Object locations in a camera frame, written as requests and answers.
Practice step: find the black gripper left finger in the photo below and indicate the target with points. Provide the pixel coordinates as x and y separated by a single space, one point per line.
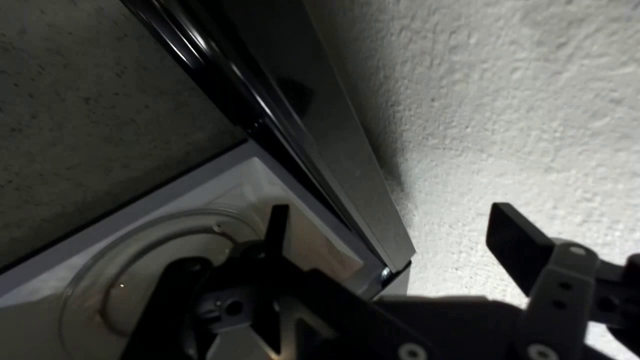
312 313

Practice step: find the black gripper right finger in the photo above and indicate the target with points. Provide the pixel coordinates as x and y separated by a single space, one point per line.
557 292

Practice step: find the glass microwave turntable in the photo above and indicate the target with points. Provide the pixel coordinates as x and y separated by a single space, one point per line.
127 273

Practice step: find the silver microwave oven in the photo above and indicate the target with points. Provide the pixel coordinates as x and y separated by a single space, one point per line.
40 300

